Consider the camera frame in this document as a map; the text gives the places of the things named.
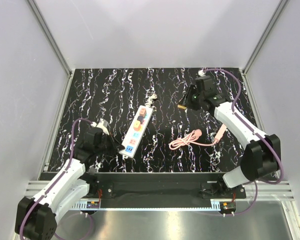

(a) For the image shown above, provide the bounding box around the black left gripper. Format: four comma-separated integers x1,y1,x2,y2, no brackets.
95,131,125,157

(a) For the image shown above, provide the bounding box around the white power strip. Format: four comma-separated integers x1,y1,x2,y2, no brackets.
119,105,153,159

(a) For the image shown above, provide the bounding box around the pink power strip cable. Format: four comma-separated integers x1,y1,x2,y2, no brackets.
168,128,216,151

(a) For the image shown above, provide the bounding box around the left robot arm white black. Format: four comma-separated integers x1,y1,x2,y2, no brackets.
14,127,124,240

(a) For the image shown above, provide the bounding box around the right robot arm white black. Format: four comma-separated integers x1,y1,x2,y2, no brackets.
178,84,284,199

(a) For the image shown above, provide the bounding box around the pink plug on strip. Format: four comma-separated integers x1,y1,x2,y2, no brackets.
139,107,147,117

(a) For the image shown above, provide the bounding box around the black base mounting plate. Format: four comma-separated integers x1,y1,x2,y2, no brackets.
92,172,247,211

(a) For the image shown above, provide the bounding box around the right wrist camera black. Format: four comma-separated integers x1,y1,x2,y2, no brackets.
195,76,215,93

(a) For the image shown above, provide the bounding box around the white coiled power strip cable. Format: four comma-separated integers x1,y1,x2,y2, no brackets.
146,94,158,107

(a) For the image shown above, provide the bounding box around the right aluminium frame post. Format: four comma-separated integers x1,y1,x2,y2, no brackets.
242,0,290,75

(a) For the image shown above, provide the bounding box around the aluminium frame post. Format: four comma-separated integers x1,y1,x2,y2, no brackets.
242,0,290,75
26,0,72,77

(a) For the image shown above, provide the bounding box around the left aluminium frame post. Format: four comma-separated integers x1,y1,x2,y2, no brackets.
26,0,72,77

